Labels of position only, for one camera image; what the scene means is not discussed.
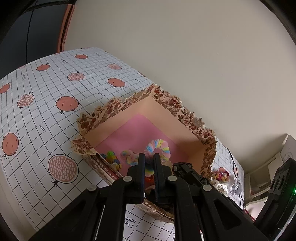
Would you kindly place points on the white paper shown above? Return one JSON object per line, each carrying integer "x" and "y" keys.
{"x": 235, "y": 186}

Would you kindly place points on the multicoloured soft toy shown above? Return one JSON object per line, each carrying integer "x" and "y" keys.
{"x": 149, "y": 171}

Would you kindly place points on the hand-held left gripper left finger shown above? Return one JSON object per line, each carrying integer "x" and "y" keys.
{"x": 141, "y": 171}

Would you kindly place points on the colourful plastic clips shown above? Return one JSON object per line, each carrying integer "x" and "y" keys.
{"x": 112, "y": 160}

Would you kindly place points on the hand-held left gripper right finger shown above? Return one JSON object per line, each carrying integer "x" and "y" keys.
{"x": 159, "y": 171}

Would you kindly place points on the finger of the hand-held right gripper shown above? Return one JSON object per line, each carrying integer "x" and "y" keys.
{"x": 185, "y": 170}

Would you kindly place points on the small rainbow scrunchie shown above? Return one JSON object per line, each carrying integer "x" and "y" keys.
{"x": 129, "y": 157}

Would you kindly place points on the dark blue cabinet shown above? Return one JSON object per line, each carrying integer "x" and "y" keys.
{"x": 41, "y": 30}

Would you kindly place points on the pink paper sheet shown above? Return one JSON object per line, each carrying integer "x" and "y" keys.
{"x": 138, "y": 129}

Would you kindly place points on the salmon pink panel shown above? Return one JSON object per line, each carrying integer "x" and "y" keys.
{"x": 66, "y": 25}

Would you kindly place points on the white cutout shelf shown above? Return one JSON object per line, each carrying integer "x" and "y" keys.
{"x": 261, "y": 176}

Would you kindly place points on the large rainbow scrunchie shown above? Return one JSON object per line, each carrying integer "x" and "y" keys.
{"x": 150, "y": 146}

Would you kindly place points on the pink and orange toy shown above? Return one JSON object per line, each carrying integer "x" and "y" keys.
{"x": 220, "y": 175}

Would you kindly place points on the checked fruit print desktop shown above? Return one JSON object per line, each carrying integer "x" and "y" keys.
{"x": 30, "y": 148}

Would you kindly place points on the floral paper box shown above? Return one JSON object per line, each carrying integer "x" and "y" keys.
{"x": 185, "y": 139}

